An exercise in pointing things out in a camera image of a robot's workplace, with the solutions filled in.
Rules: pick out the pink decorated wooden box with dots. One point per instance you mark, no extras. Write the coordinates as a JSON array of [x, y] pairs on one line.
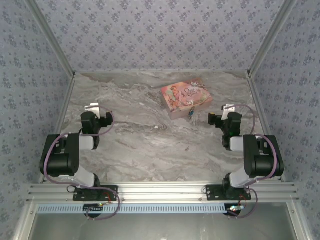
[[185, 93]]

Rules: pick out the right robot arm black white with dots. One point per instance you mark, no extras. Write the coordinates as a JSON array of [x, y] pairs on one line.
[[262, 162]]

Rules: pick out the small circuit board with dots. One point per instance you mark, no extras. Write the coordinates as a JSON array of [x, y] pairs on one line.
[[236, 207], [97, 205]]

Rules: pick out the grey sheet metal panel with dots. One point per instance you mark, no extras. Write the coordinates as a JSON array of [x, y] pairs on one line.
[[160, 227]]

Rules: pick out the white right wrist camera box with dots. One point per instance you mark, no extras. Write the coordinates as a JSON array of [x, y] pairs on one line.
[[228, 110]]

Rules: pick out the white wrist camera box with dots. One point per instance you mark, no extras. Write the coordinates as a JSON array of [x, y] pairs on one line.
[[228, 110], [91, 107]]

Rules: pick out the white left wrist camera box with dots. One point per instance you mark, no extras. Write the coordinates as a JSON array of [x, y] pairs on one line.
[[91, 107]]

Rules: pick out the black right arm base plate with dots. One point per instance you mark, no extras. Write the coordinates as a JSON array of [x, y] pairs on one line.
[[212, 196]]

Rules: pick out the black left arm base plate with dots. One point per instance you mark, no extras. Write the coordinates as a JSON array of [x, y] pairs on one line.
[[108, 197]]

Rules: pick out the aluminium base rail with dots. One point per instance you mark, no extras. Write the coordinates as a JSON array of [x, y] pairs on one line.
[[160, 191]]

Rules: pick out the aluminium frame post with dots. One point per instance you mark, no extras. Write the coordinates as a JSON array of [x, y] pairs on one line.
[[53, 37], [268, 37]]

